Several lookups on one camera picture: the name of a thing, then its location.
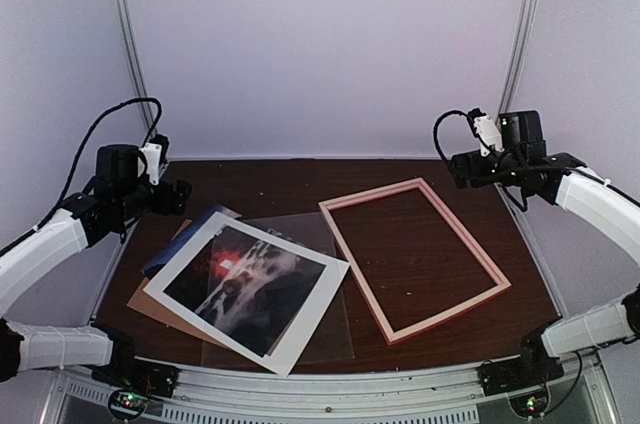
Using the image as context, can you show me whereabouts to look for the right circuit board with leds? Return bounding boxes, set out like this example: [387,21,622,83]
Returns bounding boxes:
[508,391,550,420]

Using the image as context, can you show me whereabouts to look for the left aluminium corner post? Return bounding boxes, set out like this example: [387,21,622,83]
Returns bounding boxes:
[103,0,157,131]

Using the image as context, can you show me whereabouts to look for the pink wooden picture frame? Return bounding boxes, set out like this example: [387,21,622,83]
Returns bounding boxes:
[318,177,514,346]

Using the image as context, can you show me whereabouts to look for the left black cable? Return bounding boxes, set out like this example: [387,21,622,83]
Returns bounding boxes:
[37,97,164,230]

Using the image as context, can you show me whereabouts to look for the right aluminium corner post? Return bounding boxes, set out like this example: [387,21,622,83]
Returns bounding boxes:
[498,0,539,114]

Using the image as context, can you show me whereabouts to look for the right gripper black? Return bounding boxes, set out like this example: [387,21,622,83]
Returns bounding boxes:
[449,149,525,189]

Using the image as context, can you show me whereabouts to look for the white mat board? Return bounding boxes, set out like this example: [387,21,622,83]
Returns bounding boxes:
[143,211,351,378]

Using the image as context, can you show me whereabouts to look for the circuit board with leds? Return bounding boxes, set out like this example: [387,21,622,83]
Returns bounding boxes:
[508,391,550,420]
[107,389,149,421]

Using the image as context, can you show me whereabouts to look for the brown backing board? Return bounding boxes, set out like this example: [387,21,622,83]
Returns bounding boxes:
[127,216,224,348]

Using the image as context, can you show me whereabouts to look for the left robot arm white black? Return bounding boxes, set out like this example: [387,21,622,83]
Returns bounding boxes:
[1,141,192,388]

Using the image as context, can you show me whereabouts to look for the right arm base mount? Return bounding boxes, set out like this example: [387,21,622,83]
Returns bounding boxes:
[477,338,564,396]

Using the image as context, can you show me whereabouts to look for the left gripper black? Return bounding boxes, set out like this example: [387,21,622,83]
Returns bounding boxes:
[115,178,191,222]

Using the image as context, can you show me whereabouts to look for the dalmatian dog photo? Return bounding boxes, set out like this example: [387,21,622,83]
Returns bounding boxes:
[141,203,327,358]

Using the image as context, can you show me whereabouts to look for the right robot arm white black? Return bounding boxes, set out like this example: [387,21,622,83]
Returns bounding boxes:
[442,109,639,386]

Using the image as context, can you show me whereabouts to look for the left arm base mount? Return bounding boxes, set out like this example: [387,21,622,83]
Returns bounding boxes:
[89,325,179,398]

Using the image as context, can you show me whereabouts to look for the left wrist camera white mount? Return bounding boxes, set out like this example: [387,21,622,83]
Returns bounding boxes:
[138,134,169,186]

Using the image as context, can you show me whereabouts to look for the aluminium corner post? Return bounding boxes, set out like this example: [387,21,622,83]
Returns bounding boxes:
[103,0,157,131]
[498,0,539,114]

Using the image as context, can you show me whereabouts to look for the left circuit board with leds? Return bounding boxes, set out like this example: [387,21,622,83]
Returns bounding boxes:
[107,389,149,421]

